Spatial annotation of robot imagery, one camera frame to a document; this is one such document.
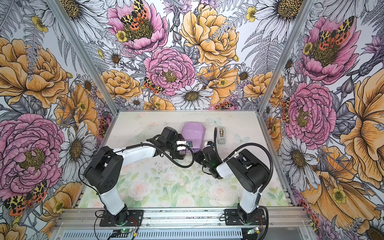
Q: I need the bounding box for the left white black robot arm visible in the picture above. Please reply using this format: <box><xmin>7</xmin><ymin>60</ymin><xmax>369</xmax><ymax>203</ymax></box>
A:
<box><xmin>83</xmin><ymin>127</ymin><xmax>197</xmax><ymax>227</ymax></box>

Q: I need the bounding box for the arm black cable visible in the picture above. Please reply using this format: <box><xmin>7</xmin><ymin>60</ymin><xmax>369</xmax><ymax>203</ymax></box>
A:
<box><xmin>213</xmin><ymin>126</ymin><xmax>276</xmax><ymax>240</ymax></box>
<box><xmin>78</xmin><ymin>133</ymin><xmax>196</xmax><ymax>199</ymax></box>

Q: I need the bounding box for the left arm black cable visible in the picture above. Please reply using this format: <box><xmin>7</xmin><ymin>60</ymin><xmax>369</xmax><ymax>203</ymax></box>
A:
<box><xmin>78</xmin><ymin>133</ymin><xmax>196</xmax><ymax>199</ymax></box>

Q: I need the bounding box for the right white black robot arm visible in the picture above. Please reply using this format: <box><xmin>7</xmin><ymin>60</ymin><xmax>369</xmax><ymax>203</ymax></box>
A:
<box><xmin>195</xmin><ymin>143</ymin><xmax>274</xmax><ymax>225</ymax></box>

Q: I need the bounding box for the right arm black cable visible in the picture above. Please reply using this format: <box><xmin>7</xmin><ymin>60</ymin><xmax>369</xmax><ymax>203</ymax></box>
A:
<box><xmin>213</xmin><ymin>126</ymin><xmax>276</xmax><ymax>240</ymax></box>

